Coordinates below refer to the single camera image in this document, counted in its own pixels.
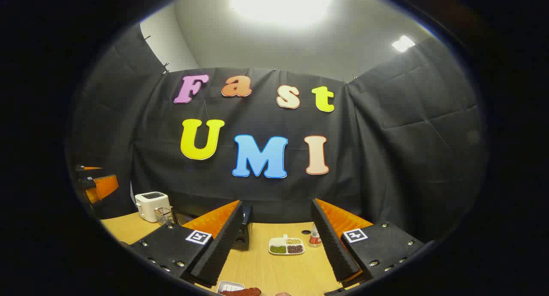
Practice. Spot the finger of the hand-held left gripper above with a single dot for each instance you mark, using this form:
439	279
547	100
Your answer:
105	186
88	169

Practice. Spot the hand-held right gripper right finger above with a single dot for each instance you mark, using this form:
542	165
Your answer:
332	244

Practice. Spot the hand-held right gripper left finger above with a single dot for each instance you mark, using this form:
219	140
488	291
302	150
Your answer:
223	244

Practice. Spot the black electric oven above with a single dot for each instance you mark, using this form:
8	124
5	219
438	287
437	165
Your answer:
245	231

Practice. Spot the brown grilled meat slice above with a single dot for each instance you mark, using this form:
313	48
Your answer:
242	292

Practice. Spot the clear plastic bottle red label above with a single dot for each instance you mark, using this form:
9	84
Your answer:
315	238

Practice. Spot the small white plate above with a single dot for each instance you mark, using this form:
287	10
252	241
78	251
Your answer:
229	284

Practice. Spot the white divided tray of beans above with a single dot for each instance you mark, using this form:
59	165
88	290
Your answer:
286	246

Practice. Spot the white toaster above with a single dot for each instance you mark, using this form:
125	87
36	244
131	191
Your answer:
148	203

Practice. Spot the black backdrop cloth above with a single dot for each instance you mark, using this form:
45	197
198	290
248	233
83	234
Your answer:
386	158

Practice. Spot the small ceiling light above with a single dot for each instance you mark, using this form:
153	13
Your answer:
403	43

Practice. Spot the large ceiling light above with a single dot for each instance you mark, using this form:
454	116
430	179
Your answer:
281	4

